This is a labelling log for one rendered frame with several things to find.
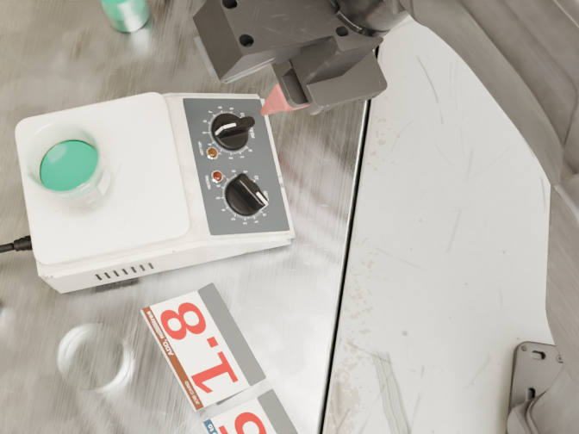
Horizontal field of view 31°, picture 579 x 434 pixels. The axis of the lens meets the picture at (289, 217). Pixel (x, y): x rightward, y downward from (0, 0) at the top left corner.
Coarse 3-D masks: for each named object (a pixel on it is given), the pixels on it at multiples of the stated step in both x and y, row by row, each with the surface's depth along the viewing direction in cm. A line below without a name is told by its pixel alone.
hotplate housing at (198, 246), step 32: (192, 96) 84; (224, 96) 85; (256, 96) 87; (192, 160) 82; (192, 192) 81; (192, 224) 80; (128, 256) 80; (160, 256) 80; (192, 256) 82; (224, 256) 84; (64, 288) 83
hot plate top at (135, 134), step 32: (128, 96) 81; (160, 96) 81; (32, 128) 80; (96, 128) 80; (128, 128) 80; (160, 128) 80; (128, 160) 80; (160, 160) 80; (32, 192) 79; (128, 192) 79; (160, 192) 79; (32, 224) 78; (64, 224) 78; (96, 224) 78; (128, 224) 78; (160, 224) 78; (64, 256) 78; (96, 256) 78
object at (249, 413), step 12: (240, 408) 82; (252, 408) 82; (216, 420) 80; (228, 420) 80; (240, 420) 81; (252, 420) 82; (228, 432) 80; (240, 432) 80; (252, 432) 81; (264, 432) 82
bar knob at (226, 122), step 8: (216, 120) 84; (224, 120) 84; (232, 120) 84; (240, 120) 83; (248, 120) 84; (216, 128) 83; (224, 128) 82; (232, 128) 82; (240, 128) 83; (248, 128) 84; (216, 136) 83; (224, 136) 83; (232, 136) 84; (240, 136) 84; (248, 136) 85; (224, 144) 83; (232, 144) 84; (240, 144) 84
